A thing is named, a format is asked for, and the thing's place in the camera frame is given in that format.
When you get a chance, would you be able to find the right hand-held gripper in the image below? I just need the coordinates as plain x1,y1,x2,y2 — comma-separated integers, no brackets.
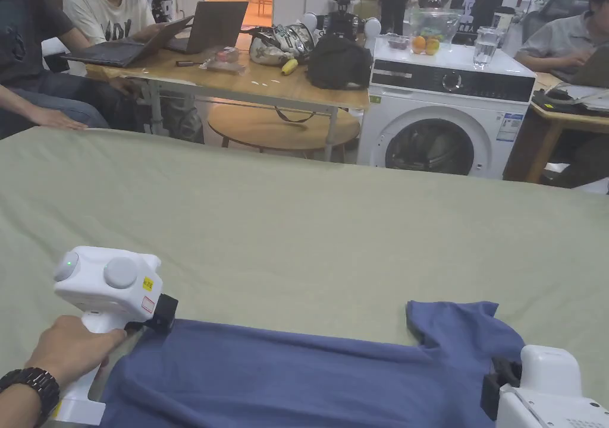
480,344,609,428

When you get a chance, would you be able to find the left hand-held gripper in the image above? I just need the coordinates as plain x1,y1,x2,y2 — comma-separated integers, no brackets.
47,246,180,427

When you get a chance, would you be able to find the dark blue shirt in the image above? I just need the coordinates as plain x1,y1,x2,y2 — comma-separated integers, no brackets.
99,299,527,428

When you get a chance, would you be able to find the person's left forearm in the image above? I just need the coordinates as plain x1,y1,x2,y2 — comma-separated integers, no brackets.
0,367,61,428

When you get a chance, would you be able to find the person's left hand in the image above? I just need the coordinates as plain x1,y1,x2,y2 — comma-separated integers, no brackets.
23,314,128,389

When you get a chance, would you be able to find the bed with pale green sheet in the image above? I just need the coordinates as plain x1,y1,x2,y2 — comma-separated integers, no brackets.
0,125,609,428

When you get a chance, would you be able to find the round low wooden table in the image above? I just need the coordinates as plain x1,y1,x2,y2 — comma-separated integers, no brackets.
207,103,362,154

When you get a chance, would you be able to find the wooden desk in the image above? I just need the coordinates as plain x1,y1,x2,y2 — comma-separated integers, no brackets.
503,72,609,184

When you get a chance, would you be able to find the wooden folding table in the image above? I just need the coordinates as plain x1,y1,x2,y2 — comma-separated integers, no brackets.
61,1,373,163

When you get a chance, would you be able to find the white washing machine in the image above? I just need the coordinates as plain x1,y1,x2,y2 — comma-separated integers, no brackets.
356,0,551,181

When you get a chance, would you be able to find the black robot with white spheres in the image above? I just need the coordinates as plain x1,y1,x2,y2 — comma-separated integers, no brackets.
303,0,381,40

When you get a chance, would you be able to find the grey office chair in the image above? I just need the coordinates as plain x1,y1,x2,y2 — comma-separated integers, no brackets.
522,0,597,35

